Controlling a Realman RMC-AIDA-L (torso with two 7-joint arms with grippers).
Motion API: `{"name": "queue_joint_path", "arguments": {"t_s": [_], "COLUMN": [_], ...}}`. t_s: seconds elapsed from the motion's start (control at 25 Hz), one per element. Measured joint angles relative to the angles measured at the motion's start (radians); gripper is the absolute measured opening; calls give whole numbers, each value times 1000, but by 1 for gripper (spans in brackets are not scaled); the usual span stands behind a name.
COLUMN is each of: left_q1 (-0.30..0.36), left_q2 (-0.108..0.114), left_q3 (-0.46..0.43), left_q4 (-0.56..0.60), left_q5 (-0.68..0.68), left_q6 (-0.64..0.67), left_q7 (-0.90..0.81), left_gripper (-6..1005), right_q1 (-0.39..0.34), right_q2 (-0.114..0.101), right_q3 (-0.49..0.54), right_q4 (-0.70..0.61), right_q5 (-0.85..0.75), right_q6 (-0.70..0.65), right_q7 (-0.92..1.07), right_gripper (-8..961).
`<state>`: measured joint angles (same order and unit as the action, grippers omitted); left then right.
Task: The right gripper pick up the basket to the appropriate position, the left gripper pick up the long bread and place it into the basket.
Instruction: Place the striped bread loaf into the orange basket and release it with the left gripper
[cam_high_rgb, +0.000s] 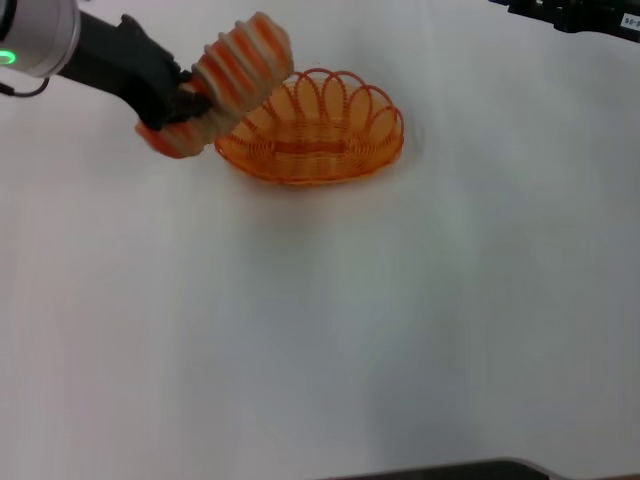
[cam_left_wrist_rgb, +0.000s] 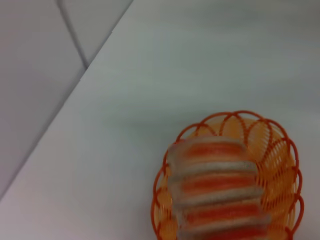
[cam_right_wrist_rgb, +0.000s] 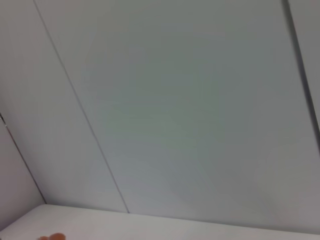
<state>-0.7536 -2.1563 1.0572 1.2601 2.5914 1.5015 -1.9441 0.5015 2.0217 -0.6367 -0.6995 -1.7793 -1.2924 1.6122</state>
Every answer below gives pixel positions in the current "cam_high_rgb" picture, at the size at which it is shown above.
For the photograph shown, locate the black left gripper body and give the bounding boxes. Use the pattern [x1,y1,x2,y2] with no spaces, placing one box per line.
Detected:
[57,12,194,133]

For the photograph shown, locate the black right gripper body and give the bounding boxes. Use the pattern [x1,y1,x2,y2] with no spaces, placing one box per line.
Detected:
[488,0,640,45]

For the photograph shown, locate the orange striped bread toy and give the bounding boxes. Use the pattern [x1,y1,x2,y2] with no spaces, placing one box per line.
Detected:
[135,12,294,161]

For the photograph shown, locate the orange wire basket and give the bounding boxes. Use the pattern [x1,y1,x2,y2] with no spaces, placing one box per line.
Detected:
[214,68,405,188]

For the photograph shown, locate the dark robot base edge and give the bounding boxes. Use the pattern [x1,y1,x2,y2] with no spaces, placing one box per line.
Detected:
[319,457,566,480]

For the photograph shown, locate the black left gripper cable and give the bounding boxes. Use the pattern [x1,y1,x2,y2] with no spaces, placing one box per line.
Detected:
[0,76,52,98]

